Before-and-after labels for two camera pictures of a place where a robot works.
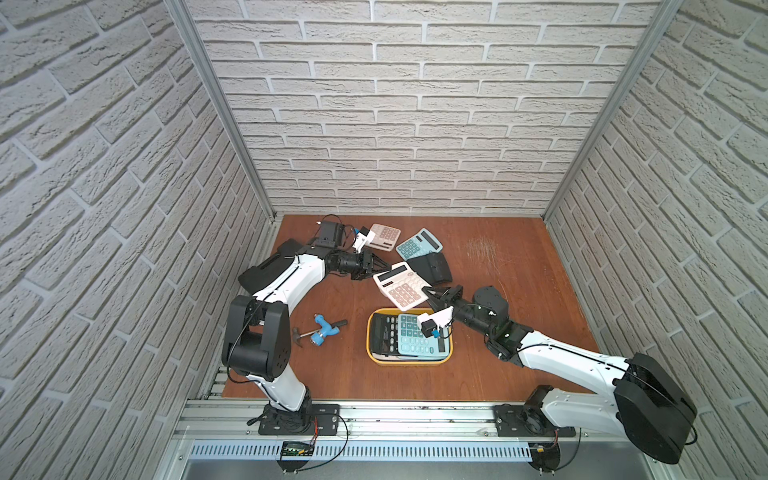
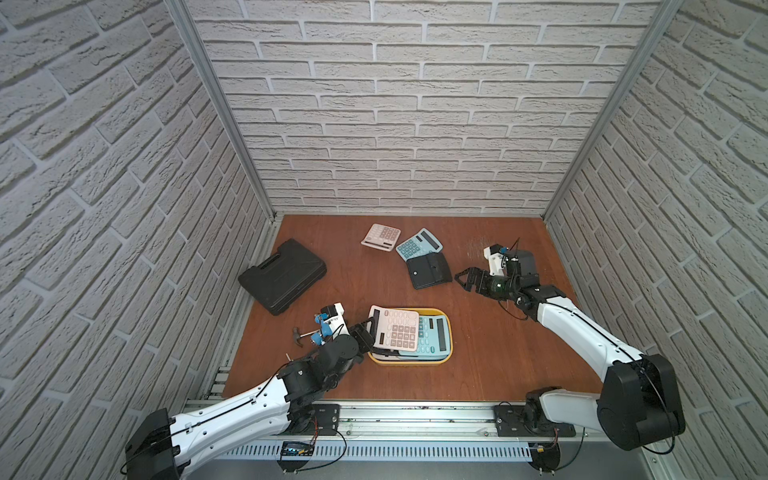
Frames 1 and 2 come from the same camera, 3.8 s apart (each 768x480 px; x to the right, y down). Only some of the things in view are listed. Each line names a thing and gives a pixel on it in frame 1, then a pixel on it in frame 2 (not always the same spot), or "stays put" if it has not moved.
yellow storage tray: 378,362 stays put
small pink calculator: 385,237 stays put
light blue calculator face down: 412,342 stays put
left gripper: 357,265 to 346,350
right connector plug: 545,456 stays put
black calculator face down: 434,267 stays put
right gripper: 448,298 to 481,288
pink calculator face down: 401,285 to 396,329
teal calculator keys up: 421,244 stays put
